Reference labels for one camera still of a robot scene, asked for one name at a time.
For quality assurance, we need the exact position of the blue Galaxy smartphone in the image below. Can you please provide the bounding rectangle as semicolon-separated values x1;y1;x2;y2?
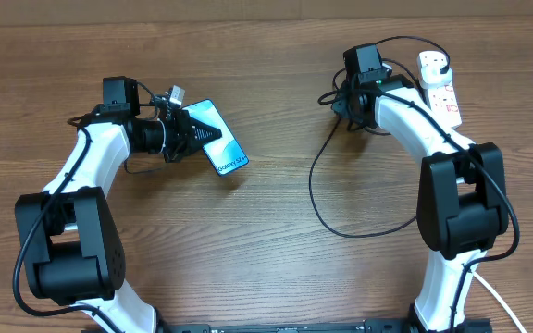
184;99;249;176

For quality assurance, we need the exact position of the black charger cable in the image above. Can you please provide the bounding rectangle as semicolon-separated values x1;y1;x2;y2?
308;35;451;240

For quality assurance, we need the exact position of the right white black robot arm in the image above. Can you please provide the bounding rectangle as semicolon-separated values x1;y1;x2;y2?
318;43;518;332

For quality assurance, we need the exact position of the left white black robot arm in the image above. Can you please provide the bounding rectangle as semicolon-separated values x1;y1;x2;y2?
12;76;223;332

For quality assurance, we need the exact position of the white charger plug adapter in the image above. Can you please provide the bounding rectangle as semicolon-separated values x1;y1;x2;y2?
420;66;453;90

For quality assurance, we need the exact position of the white power strip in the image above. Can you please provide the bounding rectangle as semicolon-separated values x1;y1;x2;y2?
416;50;463;130

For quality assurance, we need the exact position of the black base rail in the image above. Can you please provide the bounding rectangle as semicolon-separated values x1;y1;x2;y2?
155;316;493;333

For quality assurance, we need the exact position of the white power strip cord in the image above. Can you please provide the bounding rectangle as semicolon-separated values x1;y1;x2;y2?
471;270;527;333

